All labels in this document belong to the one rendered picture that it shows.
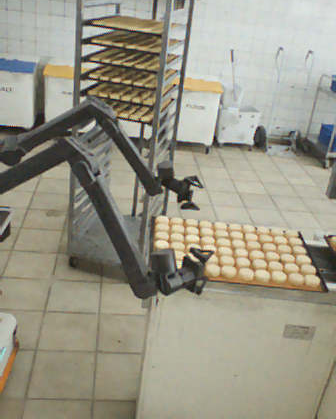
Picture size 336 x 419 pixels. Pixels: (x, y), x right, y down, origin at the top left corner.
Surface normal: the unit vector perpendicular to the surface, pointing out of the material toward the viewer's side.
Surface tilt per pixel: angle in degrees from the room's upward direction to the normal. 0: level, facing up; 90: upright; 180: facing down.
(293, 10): 90
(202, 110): 92
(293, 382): 90
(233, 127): 95
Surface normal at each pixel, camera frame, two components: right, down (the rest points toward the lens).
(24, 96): 0.16, 0.47
